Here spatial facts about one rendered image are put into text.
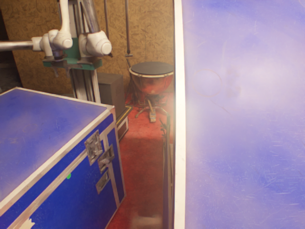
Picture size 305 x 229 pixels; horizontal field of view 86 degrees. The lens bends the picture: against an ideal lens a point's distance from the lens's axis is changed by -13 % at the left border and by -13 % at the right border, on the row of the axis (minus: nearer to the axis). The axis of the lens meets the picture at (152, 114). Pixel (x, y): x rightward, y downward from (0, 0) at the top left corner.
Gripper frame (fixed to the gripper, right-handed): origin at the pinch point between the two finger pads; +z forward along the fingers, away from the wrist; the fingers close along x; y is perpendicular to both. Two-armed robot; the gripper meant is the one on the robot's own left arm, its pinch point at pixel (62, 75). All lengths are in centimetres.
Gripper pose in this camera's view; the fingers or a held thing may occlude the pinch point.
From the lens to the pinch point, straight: 176.0
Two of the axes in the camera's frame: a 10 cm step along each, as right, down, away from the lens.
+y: -3.1, 4.9, -8.2
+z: 0.0, 8.6, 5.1
